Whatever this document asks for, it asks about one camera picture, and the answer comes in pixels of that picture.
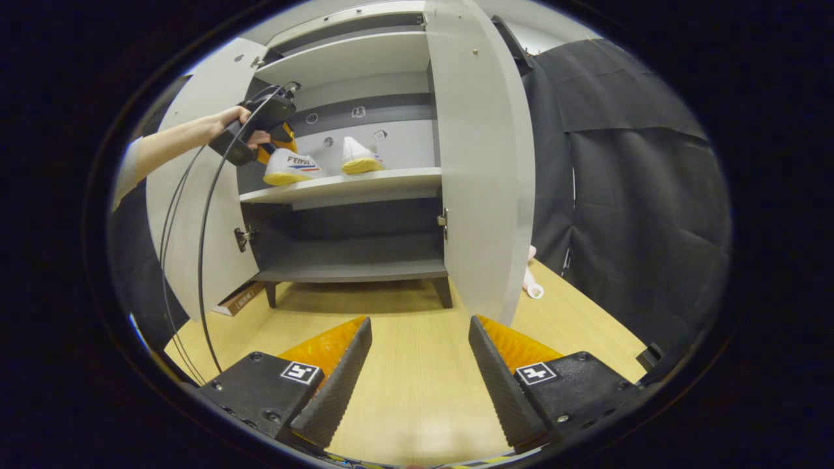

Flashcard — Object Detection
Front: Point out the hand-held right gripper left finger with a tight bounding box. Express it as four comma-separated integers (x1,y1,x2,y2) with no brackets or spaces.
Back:
199,317,373,450

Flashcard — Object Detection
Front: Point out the brown cover book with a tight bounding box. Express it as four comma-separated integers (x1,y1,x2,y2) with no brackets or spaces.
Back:
212,281,265,318

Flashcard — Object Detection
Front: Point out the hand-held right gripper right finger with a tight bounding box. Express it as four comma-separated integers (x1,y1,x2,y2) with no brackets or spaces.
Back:
469,315,652,451

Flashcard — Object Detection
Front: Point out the black backdrop cloth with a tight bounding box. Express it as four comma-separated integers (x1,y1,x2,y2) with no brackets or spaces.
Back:
108,36,734,365

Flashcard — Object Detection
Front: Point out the pink green plush toy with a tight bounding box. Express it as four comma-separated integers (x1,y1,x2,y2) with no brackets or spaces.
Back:
521,244,545,300

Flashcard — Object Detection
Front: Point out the white shoe yellow sole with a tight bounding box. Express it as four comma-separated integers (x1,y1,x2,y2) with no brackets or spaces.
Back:
263,148,324,187
340,136,386,175

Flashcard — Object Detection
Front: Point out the white shoe cabinet door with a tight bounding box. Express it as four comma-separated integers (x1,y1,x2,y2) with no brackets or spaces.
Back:
424,0,536,326
145,38,271,321

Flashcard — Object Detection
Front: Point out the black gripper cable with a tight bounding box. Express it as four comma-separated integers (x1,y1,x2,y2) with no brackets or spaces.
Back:
158,81,302,386

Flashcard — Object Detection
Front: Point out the white grey shoe cabinet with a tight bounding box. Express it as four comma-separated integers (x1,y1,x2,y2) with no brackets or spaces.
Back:
145,0,536,326

